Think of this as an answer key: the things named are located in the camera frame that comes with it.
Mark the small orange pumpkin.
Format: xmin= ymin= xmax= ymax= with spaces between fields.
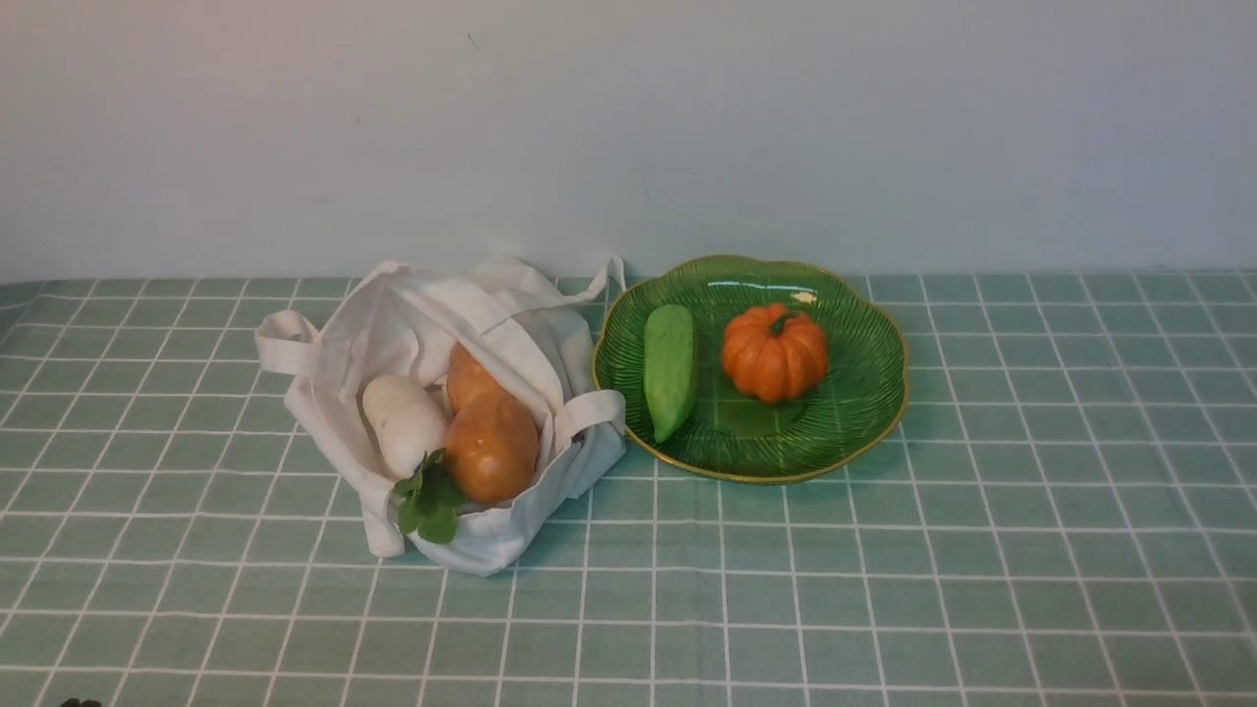
xmin=720 ymin=301 xmax=830 ymax=406

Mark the brown potato front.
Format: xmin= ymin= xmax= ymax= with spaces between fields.
xmin=446 ymin=391 xmax=541 ymax=506

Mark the green cucumber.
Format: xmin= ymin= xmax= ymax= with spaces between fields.
xmin=644 ymin=303 xmax=696 ymax=444

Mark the white radish with leaves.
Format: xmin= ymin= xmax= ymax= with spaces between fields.
xmin=360 ymin=374 xmax=466 ymax=545

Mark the green glass leaf plate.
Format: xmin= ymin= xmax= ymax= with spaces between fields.
xmin=592 ymin=254 xmax=908 ymax=484

